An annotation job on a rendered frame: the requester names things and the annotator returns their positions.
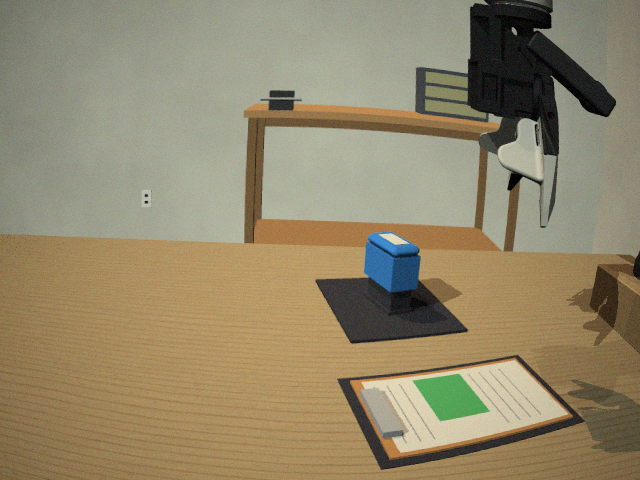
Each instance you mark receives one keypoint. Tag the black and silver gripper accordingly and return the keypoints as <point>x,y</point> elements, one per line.
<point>520,91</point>

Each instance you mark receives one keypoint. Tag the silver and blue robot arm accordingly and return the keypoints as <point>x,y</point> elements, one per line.
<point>591,94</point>

